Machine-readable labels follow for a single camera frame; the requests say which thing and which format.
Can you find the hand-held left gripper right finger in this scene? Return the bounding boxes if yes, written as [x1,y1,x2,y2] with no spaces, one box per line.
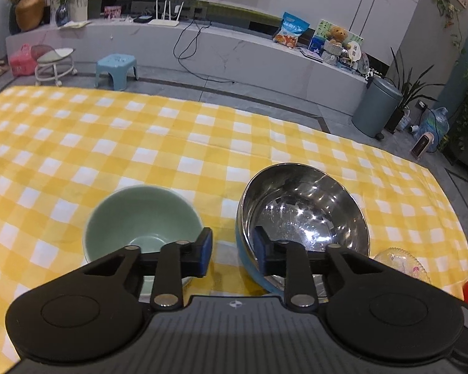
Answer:
[255,226,391,313]

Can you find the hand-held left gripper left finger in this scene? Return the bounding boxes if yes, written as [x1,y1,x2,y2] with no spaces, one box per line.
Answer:
[80,228,214,313]

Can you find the stainless steel bowl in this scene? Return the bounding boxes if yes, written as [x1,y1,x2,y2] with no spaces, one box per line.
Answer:
[236,163,371,295]

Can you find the green ceramic bowl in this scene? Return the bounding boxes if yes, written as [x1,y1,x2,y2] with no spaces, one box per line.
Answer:
[83,185,204,287]

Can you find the clear glass plate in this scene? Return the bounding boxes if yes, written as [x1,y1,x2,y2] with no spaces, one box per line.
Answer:
[373,247,431,285]

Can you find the yellow checkered tablecloth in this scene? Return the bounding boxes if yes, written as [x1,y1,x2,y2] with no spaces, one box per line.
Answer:
[0,84,468,371]

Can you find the grey trash can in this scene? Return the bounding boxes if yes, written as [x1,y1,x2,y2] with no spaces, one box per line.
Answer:
[352,76,403,139]

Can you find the white marble tv cabinet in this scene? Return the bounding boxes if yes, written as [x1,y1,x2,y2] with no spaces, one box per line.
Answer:
[6,17,369,115]

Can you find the blue plastic stool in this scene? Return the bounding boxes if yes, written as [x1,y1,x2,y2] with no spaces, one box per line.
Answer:
[95,55,138,89]

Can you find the blue water jug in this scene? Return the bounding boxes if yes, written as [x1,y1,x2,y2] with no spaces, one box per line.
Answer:
[413,107,450,152]

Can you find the blue green box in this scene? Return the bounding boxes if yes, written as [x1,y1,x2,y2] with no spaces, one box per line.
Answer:
[308,19,363,53]

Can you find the blue snack bag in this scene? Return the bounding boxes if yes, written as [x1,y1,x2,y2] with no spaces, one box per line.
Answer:
[273,12,310,48]

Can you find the brown teddy bear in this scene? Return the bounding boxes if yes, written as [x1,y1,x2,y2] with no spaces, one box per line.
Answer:
[325,26,349,50]

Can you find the white router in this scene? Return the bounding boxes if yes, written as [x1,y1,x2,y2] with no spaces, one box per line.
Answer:
[148,0,185,27]

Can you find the white rolling stool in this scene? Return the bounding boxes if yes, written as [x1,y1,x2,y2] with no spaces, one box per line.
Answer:
[34,47,78,85]

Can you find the brown round vase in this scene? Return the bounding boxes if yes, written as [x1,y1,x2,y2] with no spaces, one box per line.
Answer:
[15,0,46,32]

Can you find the hanging green vine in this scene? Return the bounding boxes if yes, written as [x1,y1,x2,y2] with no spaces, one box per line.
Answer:
[431,0,465,51]

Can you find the black cable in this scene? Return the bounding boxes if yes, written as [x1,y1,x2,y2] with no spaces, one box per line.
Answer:
[173,19,235,84]

